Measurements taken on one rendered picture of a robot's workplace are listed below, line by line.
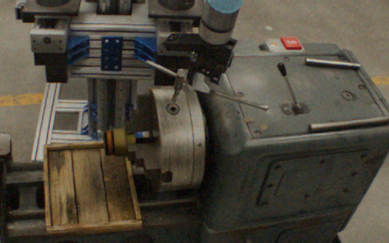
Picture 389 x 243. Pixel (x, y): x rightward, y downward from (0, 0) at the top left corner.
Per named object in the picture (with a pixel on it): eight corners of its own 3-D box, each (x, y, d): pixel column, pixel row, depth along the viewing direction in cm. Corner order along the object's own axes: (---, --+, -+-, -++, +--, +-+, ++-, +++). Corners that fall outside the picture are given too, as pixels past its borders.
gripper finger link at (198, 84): (203, 106, 128) (211, 82, 120) (182, 95, 128) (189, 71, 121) (208, 98, 129) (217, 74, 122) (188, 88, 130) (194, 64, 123)
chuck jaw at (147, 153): (164, 140, 149) (171, 169, 141) (162, 152, 153) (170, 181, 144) (126, 142, 147) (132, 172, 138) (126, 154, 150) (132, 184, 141)
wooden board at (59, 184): (125, 146, 178) (126, 138, 176) (142, 229, 154) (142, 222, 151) (44, 151, 171) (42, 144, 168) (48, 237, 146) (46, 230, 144)
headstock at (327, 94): (319, 116, 203) (347, 39, 176) (367, 208, 170) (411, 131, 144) (177, 127, 189) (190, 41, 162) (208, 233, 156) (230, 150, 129)
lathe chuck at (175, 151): (166, 123, 176) (178, 64, 150) (182, 205, 159) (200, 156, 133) (140, 125, 174) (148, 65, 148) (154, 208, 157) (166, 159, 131)
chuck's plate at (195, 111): (176, 122, 177) (190, 64, 151) (193, 204, 160) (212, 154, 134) (166, 123, 176) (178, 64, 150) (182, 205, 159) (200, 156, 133)
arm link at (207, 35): (194, 23, 108) (211, 4, 112) (191, 38, 111) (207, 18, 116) (226, 38, 107) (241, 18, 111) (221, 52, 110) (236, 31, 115)
